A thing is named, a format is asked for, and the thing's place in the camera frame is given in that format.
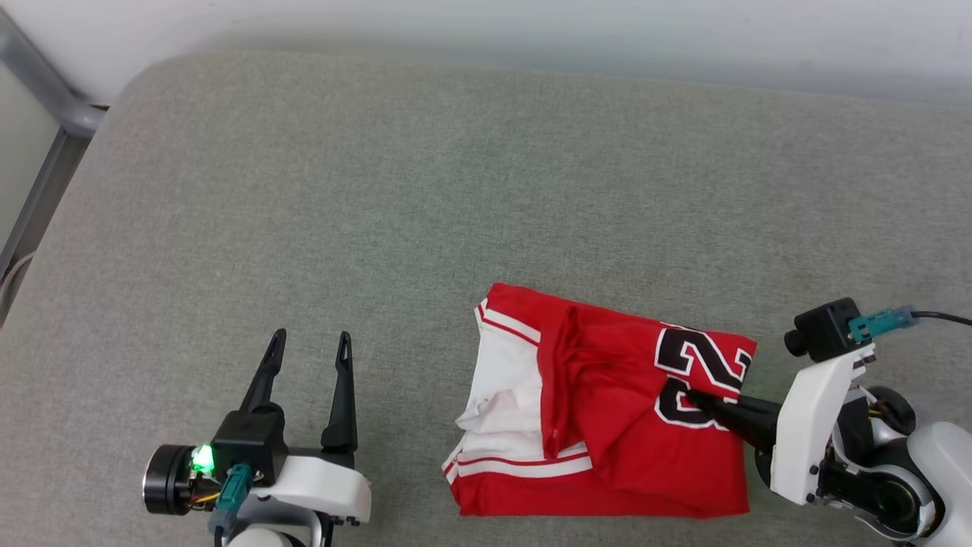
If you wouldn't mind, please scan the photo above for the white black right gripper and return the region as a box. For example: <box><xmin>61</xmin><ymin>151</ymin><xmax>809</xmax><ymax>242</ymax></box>
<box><xmin>686</xmin><ymin>344</ymin><xmax>936</xmax><ymax>542</ymax></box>

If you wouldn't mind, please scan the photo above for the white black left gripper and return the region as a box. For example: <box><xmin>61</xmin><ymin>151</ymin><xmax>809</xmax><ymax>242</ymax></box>
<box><xmin>142</xmin><ymin>327</ymin><xmax>373</xmax><ymax>526</ymax></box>

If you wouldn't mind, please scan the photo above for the red and white jersey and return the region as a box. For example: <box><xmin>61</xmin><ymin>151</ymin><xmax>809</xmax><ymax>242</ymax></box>
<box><xmin>442</xmin><ymin>282</ymin><xmax>759</xmax><ymax>520</ymax></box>

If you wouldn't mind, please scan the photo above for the grey fabric sofa seat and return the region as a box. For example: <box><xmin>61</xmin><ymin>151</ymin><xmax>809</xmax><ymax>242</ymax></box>
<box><xmin>0</xmin><ymin>51</ymin><xmax>972</xmax><ymax>547</ymax></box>

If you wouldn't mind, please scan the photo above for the teal left camera connector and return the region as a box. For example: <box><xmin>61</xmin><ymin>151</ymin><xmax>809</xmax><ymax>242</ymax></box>
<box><xmin>208</xmin><ymin>464</ymin><xmax>254</xmax><ymax>537</ymax></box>

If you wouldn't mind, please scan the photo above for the teal camera connector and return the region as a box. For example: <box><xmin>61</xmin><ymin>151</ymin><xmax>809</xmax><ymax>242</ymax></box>
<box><xmin>848</xmin><ymin>305</ymin><xmax>919</xmax><ymax>345</ymax></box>
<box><xmin>208</xmin><ymin>464</ymin><xmax>254</xmax><ymax>537</ymax></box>

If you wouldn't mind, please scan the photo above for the teal right camera connector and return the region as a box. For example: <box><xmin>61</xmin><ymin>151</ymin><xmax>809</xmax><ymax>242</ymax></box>
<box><xmin>848</xmin><ymin>305</ymin><xmax>919</xmax><ymax>345</ymax></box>

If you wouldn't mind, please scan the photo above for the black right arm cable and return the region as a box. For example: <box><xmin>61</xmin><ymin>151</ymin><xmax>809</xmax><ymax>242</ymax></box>
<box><xmin>911</xmin><ymin>308</ymin><xmax>972</xmax><ymax>328</ymax></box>

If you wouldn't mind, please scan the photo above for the thin white cable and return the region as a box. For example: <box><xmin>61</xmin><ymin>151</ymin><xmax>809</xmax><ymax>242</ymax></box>
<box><xmin>0</xmin><ymin>253</ymin><xmax>36</xmax><ymax>306</ymax></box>

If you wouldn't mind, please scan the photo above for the grey metal frame tube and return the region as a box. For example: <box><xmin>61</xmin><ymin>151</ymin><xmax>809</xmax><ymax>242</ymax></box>
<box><xmin>0</xmin><ymin>8</ymin><xmax>109</xmax><ymax>329</ymax></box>

